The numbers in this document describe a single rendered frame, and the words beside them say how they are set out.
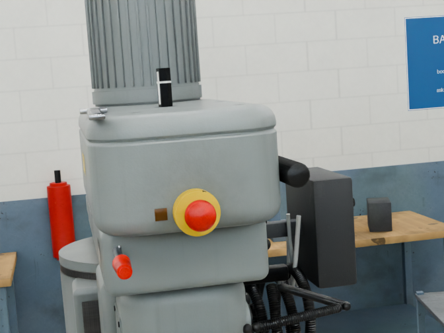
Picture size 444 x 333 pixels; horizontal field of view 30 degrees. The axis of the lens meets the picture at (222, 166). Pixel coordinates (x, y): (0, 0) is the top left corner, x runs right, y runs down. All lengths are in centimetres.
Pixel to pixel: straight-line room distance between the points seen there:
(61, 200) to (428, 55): 272
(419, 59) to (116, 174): 505
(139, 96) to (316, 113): 436
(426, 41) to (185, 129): 504
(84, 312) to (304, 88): 419
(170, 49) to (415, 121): 466
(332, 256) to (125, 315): 49
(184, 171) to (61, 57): 443
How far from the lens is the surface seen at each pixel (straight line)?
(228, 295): 125
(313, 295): 131
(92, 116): 100
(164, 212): 107
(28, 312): 567
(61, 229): 540
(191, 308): 124
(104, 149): 107
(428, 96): 605
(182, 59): 146
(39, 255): 557
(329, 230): 158
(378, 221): 526
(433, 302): 394
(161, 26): 144
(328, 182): 156
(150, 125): 106
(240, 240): 120
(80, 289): 170
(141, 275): 118
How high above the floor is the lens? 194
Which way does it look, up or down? 7 degrees down
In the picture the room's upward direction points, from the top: 4 degrees counter-clockwise
